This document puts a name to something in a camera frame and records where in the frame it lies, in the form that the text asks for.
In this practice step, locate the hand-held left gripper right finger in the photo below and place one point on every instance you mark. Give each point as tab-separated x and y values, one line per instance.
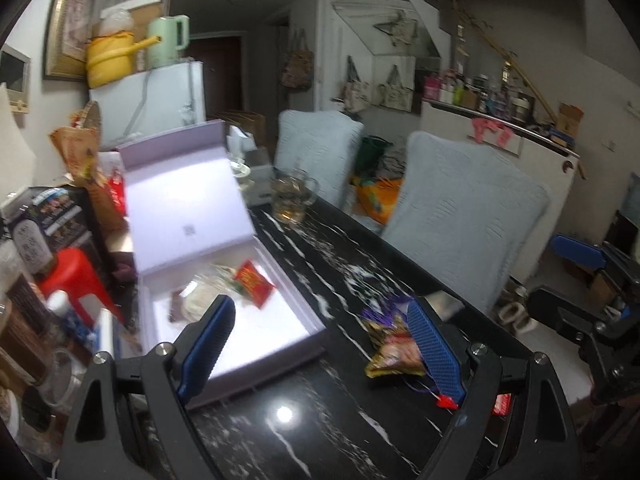
435	355

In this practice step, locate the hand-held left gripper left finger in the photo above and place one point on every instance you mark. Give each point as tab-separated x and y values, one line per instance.
207	345

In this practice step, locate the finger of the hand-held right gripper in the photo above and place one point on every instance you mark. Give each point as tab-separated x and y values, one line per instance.
560	305
580	252

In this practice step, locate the nuts snack packet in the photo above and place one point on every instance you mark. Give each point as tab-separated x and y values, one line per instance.
395	352

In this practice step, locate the clear packet white rolls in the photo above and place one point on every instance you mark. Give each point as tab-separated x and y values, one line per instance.
205	295

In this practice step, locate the dark red small packet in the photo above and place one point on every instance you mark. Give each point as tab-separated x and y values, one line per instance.
175	305

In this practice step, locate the purple tasselled sachet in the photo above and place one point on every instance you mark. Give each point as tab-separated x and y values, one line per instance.
385	315

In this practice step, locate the red triangular packet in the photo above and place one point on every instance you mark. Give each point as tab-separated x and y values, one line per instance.
252	282

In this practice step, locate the large red snack packet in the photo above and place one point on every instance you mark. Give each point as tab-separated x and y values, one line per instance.
501	404

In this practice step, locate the lavender gift box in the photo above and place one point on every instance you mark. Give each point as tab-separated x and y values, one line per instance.
190	200

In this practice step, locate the pair of slippers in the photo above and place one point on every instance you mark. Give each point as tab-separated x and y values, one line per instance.
510	310

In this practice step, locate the white counter cabinet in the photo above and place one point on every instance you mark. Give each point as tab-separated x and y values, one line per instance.
525	170

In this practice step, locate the large light blue covered chair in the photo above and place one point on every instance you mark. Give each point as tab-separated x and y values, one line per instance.
465	210

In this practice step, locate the small cardboard box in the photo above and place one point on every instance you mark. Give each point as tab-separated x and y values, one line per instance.
570	117

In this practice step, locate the blue tube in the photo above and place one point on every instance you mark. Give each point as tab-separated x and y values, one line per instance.
70	310

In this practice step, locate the pink clips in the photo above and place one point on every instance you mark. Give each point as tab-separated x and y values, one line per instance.
492	130

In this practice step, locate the red plastic stool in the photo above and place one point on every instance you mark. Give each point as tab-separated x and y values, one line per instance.
75	272

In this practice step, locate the orange bag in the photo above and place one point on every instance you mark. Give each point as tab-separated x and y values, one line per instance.
377	197

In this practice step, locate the glass mug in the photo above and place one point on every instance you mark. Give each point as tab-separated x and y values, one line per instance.
290	197

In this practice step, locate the white cartoon figurine cup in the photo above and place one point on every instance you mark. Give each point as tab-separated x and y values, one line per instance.
240	172

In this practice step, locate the row of assorted bottles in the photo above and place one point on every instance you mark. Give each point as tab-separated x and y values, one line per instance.
475	92

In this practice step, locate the white carton box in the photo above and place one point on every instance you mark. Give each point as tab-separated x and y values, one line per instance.
257	160

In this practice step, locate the bamboo pole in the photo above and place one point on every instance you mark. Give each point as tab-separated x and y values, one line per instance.
515	67

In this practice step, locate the black carton box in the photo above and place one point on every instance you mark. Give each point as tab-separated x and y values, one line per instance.
50	220

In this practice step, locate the green bag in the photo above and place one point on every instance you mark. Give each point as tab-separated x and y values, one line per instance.
372	152

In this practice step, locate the small light blue covered chair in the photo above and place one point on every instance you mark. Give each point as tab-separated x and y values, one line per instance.
315	155

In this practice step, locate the brown cardboard box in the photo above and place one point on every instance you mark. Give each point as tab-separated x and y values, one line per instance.
245	122

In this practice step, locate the brown snack bag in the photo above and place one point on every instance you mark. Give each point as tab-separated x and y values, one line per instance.
80	152

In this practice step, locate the printed canvas tote bag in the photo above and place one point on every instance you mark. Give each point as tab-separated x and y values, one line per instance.
357	90
397	90

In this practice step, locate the white fridge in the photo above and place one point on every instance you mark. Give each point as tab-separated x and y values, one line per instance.
155	100

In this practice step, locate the woven round trivet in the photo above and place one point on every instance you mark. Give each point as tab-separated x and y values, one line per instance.
92	115

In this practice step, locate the dark wooden door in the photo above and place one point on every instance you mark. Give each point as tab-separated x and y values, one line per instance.
220	75

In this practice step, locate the grey hanging bag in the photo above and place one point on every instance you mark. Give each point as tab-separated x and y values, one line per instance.
400	32

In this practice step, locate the brown tote bag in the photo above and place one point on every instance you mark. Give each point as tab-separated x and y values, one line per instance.
297	70

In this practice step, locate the yellow pot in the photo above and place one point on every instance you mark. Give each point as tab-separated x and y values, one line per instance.
110	57

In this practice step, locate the green electric kettle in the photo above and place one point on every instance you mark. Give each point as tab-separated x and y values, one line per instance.
167	40

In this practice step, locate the clear plastic bag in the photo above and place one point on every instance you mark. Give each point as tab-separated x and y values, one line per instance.
117	20

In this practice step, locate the gold framed picture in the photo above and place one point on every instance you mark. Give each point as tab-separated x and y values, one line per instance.
70	20

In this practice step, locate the wall intercom panel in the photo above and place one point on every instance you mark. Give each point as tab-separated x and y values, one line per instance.
15	77

